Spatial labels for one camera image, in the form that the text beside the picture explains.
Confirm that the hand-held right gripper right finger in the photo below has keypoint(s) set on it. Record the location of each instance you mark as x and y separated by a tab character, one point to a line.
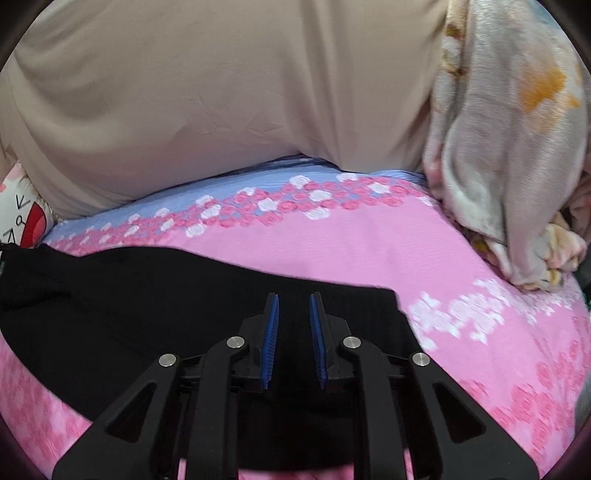
316	344

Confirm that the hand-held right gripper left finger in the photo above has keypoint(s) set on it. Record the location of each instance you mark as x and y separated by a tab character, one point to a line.
272	344

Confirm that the floral fleece blanket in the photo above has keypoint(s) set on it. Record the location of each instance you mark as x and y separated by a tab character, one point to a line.
508	138

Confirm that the pink floral bed sheet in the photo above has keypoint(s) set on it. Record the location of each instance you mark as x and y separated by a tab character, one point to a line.
346	258

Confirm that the beige quilt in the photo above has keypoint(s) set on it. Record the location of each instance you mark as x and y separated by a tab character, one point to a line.
184	92

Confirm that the black pants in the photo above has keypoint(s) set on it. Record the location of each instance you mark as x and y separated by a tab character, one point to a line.
115	300

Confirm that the white cartoon face pillow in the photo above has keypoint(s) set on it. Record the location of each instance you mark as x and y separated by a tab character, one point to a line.
23	217

